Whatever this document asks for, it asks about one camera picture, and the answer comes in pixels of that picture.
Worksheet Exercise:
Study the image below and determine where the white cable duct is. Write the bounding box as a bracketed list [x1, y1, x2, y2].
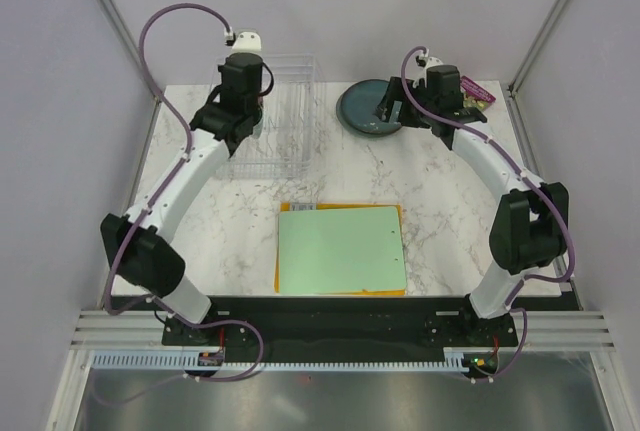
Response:
[91, 348, 497, 373]

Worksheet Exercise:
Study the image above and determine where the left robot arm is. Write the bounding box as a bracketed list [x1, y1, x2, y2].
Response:
[100, 52, 269, 344]

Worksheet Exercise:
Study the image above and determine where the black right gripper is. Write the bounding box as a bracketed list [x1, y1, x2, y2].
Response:
[372, 76, 437, 130]

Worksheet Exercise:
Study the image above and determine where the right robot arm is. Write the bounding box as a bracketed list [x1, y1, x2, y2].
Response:
[379, 64, 568, 345]

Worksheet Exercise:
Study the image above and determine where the grey-green plate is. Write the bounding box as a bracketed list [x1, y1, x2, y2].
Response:
[336, 95, 401, 139]

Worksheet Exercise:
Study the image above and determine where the purple book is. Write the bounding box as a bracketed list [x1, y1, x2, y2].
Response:
[460, 76, 496, 112]

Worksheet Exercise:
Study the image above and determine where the aluminium front rail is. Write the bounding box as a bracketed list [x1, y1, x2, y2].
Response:
[72, 310, 614, 350]

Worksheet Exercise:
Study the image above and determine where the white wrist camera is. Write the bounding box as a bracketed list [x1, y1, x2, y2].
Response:
[415, 50, 443, 70]
[224, 30, 262, 56]

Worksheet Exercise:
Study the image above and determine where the light green cutting board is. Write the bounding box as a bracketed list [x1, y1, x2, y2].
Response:
[277, 205, 407, 296]

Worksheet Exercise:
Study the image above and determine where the white wire dish rack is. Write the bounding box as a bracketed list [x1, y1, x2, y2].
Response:
[216, 54, 325, 180]

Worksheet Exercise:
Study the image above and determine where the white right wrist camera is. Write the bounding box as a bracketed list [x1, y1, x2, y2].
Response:
[415, 50, 443, 70]

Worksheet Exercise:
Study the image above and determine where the right aluminium frame post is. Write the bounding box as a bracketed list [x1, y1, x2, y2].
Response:
[506, 0, 573, 99]

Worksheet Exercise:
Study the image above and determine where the left aluminium frame post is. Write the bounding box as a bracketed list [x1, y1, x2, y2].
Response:
[96, 0, 159, 107]

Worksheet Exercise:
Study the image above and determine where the aluminium frame post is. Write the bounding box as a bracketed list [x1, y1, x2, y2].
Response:
[506, 0, 573, 99]
[96, 0, 159, 107]

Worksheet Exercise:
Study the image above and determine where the red and teal plate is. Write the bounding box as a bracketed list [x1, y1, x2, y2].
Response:
[252, 99, 264, 139]

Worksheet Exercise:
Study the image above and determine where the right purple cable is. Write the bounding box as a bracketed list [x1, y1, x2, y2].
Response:
[401, 47, 576, 385]

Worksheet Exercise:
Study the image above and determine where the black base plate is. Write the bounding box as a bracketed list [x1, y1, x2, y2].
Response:
[104, 293, 584, 365]

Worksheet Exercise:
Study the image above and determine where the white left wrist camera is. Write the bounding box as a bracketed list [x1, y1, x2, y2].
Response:
[224, 30, 262, 56]

